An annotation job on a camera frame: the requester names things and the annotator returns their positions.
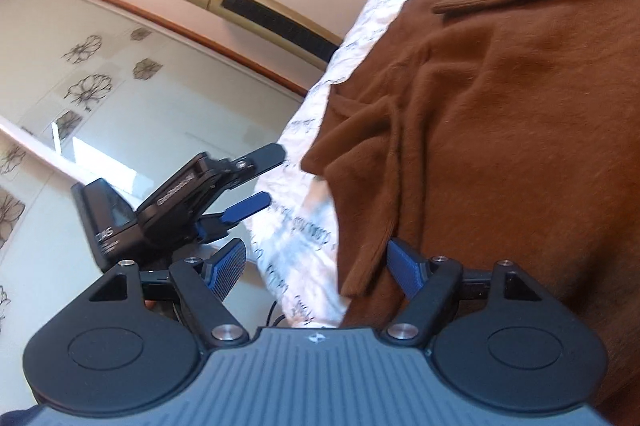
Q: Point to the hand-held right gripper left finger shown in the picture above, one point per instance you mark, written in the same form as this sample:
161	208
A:
227	268

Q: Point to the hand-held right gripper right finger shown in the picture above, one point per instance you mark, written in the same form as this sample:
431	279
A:
406	268

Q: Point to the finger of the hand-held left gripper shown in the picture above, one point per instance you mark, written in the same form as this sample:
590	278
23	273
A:
265	156
245	208

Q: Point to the floral glass wardrobe door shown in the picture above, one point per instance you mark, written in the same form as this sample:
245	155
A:
150	116

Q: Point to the white script-printed bed quilt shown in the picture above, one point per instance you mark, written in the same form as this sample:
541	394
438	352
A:
380	6

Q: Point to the gold and black cylinder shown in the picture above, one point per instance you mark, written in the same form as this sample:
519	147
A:
260	9

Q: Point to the brown knit sweater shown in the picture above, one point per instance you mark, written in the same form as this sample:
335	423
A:
500	131

